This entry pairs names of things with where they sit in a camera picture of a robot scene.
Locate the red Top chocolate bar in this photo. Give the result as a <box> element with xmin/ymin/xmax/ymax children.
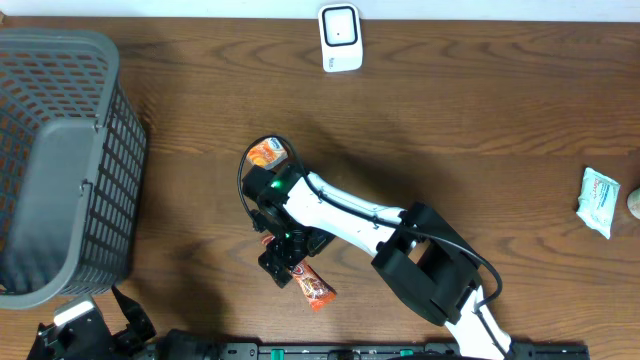
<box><xmin>258</xmin><ymin>251</ymin><xmax>337</xmax><ymax>312</ymax></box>

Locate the orange Kleenex tissue pack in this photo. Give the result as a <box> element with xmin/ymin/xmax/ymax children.
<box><xmin>246</xmin><ymin>137</ymin><xmax>288</xmax><ymax>170</ymax></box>

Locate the mint tissue wipes pack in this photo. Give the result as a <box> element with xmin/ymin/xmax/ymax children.
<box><xmin>576</xmin><ymin>167</ymin><xmax>620</xmax><ymax>239</ymax></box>

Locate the green lid jar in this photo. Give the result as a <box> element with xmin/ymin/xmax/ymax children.
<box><xmin>627</xmin><ymin>188</ymin><xmax>640</xmax><ymax>219</ymax></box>

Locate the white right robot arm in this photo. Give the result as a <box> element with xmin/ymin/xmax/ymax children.
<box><xmin>237</xmin><ymin>164</ymin><xmax>511</xmax><ymax>359</ymax></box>

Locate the white barcode scanner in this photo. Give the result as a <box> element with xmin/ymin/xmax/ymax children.
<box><xmin>318</xmin><ymin>3</ymin><xmax>364</xmax><ymax>73</ymax></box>

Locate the grey plastic basket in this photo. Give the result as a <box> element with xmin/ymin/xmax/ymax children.
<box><xmin>1</xmin><ymin>28</ymin><xmax>148</xmax><ymax>310</ymax></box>

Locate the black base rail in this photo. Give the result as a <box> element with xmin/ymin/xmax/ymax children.
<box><xmin>134</xmin><ymin>329</ymin><xmax>591</xmax><ymax>360</ymax></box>

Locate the black cable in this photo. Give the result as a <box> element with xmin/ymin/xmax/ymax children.
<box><xmin>236</xmin><ymin>133</ymin><xmax>504</xmax><ymax>351</ymax></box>

